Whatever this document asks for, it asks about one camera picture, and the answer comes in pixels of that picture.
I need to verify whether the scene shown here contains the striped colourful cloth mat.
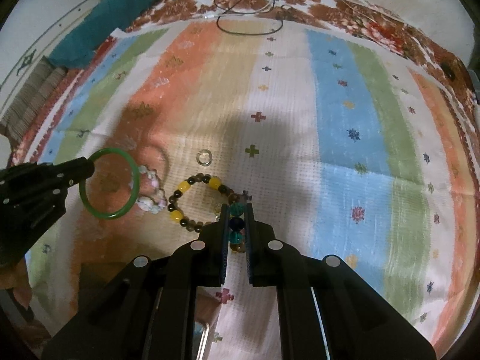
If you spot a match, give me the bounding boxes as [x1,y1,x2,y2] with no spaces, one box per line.
[22,20,478,350]

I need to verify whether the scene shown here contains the silver metal tin box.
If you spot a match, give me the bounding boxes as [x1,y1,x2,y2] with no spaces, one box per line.
[192,320,210,360]

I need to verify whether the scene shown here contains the black cable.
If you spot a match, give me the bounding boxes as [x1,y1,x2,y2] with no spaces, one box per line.
[213,0,285,37]

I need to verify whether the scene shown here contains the teal blanket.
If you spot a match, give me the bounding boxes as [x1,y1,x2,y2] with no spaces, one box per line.
[48,0,156,69]

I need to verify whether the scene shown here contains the yellow black bead bracelet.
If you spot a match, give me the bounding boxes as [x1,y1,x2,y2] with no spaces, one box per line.
[166,173,245,233]

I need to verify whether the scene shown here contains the red floral bedsheet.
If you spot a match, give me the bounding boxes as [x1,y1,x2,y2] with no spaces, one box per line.
[0,0,480,346]

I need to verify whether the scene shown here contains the pastel star bead bracelet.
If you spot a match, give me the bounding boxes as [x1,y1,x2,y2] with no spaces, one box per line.
[128,164,169,215]

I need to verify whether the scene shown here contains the multicolour small bead bracelet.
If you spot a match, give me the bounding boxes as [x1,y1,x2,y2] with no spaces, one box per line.
[228,190,253,254]

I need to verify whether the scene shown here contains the white headboard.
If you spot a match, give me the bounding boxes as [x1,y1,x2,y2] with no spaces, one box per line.
[1,0,102,116]

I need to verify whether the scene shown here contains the brown striped pillow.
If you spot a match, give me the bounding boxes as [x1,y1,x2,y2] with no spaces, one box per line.
[1,57,68,148]

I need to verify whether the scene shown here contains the green jade bangle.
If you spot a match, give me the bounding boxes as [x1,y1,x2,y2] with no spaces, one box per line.
[78,147,142,221]

